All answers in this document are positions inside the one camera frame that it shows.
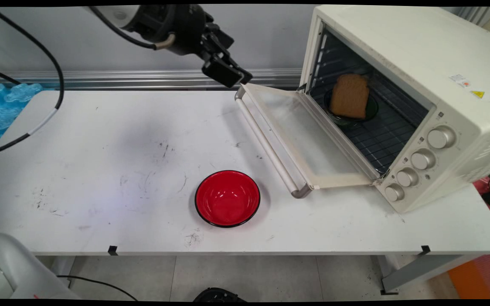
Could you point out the black table edge clip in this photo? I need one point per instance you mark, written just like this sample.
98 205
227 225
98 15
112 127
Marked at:
425 250
112 250

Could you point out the dark plate in oven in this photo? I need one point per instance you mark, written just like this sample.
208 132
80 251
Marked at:
347 122

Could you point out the cream glass oven door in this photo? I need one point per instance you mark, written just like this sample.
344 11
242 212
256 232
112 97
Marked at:
313 140

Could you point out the small silver oven knob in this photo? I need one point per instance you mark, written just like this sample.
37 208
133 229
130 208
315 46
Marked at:
394 193

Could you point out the aluminium rail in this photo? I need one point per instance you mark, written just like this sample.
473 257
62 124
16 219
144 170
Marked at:
100 78

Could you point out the red object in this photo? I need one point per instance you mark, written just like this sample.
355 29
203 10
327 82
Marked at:
483 187

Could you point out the cream toaster oven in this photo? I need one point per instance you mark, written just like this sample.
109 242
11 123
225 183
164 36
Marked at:
398 42

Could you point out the red bowl with black rim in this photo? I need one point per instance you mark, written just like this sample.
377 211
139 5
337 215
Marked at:
227 199

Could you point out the black round floor object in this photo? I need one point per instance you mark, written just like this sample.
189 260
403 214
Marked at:
217 295

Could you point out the grey table leg beam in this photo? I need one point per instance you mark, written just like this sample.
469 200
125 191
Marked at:
423 272

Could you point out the blue bubble wrap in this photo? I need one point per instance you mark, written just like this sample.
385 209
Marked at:
7 110

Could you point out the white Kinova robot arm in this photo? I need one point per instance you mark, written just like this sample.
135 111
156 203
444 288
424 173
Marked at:
113 15

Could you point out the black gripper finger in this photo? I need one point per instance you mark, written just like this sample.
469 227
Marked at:
223 72
238 70

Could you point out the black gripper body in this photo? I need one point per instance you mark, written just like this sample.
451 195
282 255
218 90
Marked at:
177 29

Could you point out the brown toast slice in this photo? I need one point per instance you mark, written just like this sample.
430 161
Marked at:
349 97

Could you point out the yellow warning sticker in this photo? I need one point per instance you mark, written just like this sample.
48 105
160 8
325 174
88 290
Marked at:
477 94

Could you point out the white oven label sticker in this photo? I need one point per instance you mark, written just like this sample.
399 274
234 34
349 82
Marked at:
460 80

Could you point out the large silver oven knob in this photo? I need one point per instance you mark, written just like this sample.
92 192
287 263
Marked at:
440 138

